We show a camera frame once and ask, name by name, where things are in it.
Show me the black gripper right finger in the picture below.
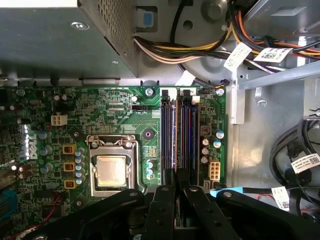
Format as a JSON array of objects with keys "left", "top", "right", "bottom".
[{"left": 178, "top": 169, "right": 320, "bottom": 240}]

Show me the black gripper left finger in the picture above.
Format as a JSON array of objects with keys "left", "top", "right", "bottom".
[{"left": 31, "top": 169, "right": 177, "bottom": 240}]

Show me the black RAM slot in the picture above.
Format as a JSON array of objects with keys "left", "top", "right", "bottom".
[
  {"left": 160, "top": 87, "right": 170, "bottom": 187},
  {"left": 179, "top": 88, "right": 190, "bottom": 186}
]

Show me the white eight-pin connector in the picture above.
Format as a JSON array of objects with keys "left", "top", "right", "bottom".
[{"left": 208, "top": 160, "right": 221, "bottom": 181}]

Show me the metal CPU socket cover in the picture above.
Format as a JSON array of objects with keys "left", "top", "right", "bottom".
[{"left": 88, "top": 134, "right": 140, "bottom": 199}]

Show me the silver CPU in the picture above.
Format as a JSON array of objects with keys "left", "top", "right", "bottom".
[{"left": 95, "top": 154, "right": 128, "bottom": 188}]

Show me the black PC case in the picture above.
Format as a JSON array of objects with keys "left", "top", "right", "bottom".
[{"left": 0, "top": 0, "right": 320, "bottom": 240}]

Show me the green motherboard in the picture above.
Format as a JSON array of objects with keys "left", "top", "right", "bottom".
[{"left": 0, "top": 86, "right": 227, "bottom": 240}]

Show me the white four-pin connector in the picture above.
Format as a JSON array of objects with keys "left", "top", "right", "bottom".
[{"left": 50, "top": 114, "right": 68, "bottom": 127}]

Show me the blue expansion slot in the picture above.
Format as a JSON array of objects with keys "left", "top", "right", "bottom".
[{"left": 0, "top": 189, "right": 19, "bottom": 222}]

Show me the grey power supply box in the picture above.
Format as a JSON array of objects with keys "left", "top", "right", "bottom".
[{"left": 0, "top": 0, "right": 140, "bottom": 81}]

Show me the grey drive cage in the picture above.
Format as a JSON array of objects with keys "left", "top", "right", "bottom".
[{"left": 236, "top": 0, "right": 320, "bottom": 91}]

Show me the light blue flat cable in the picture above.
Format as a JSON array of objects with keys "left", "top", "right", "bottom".
[{"left": 209, "top": 187, "right": 244, "bottom": 199}]

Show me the white printed cable tag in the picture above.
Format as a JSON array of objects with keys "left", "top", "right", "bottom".
[
  {"left": 271, "top": 186, "right": 291, "bottom": 211},
  {"left": 290, "top": 153, "right": 320, "bottom": 175}
]

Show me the black cable bundle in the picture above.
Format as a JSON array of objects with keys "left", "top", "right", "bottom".
[{"left": 268, "top": 116, "right": 320, "bottom": 221}]

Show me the white and yellow wire bundle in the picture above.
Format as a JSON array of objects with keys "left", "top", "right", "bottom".
[{"left": 133, "top": 34, "right": 227, "bottom": 66}]

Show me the white barcode cable tag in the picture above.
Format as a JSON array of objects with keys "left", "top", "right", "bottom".
[
  {"left": 253, "top": 47, "right": 294, "bottom": 63},
  {"left": 223, "top": 42, "right": 253, "bottom": 73}
]

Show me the orange and yellow wire bundle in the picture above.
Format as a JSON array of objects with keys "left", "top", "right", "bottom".
[{"left": 226, "top": 0, "right": 320, "bottom": 60}]

